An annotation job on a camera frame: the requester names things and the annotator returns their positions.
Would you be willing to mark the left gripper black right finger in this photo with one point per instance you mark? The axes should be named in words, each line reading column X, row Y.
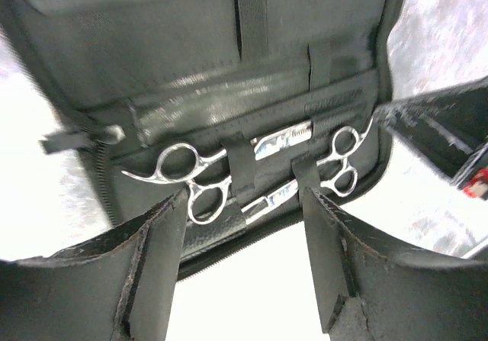
column 370, row 285

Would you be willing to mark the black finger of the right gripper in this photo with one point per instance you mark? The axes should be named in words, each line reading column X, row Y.
column 447, row 128

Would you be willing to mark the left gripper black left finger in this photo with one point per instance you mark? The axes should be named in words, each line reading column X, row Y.
column 116, row 286

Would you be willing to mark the silver hair scissors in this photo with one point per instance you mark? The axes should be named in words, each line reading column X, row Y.
column 335, row 174

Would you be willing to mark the black zip tool case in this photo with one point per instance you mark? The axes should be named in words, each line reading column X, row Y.
column 257, row 84

